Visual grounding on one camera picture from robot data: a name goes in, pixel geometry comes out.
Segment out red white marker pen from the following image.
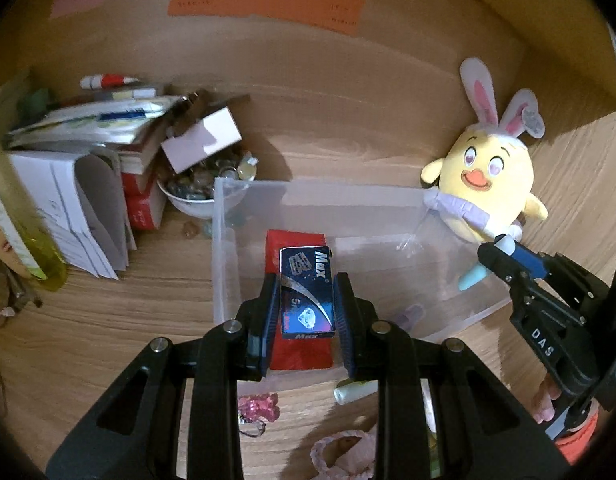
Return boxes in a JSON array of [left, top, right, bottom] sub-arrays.
[[79, 74, 139, 90]]

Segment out red foil pouch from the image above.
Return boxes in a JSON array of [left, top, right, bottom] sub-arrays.
[[266, 230, 335, 370]]

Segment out mint green tube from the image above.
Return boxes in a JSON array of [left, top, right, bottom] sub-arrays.
[[333, 379, 378, 405]]

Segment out pink glitter keychain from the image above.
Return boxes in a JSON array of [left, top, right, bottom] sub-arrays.
[[238, 392, 280, 438]]

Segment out yellow chick bunny plush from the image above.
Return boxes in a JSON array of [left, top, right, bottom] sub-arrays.
[[420, 58, 548, 244]]

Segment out clear plastic storage bin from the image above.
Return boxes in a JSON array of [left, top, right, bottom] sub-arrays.
[[212, 179, 509, 341]]

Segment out small white cardboard box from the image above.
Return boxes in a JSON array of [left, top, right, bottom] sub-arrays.
[[162, 107, 242, 174]]

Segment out white bowl of stones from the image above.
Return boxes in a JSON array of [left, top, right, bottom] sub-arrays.
[[157, 145, 259, 219]]

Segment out yellow green spray bottle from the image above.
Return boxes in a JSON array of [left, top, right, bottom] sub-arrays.
[[0, 148, 67, 292]]

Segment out folded white paper leaflets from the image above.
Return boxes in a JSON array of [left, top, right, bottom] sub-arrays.
[[9, 151, 136, 280]]

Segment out blue Max staples box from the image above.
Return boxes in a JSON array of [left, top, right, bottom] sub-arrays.
[[280, 245, 335, 340]]

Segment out pink braided hair tie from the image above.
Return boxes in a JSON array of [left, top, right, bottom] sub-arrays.
[[309, 428, 380, 480]]

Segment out pink cream tube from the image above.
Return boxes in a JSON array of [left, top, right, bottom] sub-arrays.
[[334, 425, 378, 479]]

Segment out stack of books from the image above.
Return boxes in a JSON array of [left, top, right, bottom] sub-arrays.
[[4, 84, 200, 233]]

